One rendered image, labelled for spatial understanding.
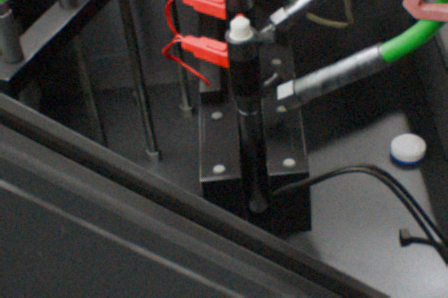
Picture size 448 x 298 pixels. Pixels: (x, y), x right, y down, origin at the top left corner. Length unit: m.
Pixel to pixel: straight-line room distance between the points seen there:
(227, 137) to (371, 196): 0.22
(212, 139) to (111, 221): 0.44
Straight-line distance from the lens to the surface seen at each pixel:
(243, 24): 0.75
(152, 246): 0.42
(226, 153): 0.82
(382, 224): 0.96
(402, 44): 0.62
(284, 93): 0.67
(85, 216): 0.41
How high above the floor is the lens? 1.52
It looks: 40 degrees down
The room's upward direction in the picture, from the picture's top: 8 degrees counter-clockwise
